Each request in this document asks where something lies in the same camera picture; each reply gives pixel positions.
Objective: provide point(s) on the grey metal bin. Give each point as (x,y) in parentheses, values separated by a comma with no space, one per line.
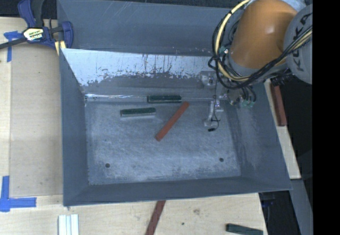
(164,154)

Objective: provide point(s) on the red-brown flat block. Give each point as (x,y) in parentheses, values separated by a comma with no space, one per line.
(279,106)
(155,218)
(172,121)

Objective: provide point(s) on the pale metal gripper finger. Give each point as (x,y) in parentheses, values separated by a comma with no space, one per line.
(210,114)
(218,106)

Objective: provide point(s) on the dark green flat block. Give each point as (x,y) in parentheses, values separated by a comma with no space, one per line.
(164,99)
(243,229)
(137,112)

